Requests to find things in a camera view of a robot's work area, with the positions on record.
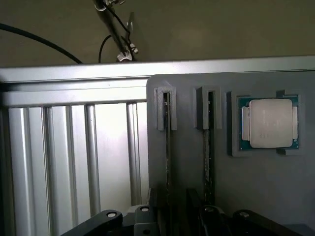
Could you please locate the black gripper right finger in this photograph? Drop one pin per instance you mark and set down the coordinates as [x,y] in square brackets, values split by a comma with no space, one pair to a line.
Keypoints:
[194,216]

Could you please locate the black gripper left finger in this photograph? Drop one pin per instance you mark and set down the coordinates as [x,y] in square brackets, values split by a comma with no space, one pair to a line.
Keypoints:
[157,216]

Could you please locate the grey parts rack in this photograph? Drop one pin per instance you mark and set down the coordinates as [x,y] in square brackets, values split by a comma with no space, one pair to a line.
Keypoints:
[187,159]

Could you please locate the silver CPU chip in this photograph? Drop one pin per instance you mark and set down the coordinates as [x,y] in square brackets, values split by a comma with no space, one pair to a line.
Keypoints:
[268,123]

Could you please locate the metal stand leg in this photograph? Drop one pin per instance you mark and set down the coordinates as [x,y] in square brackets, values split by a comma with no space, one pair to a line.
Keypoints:
[110,24]

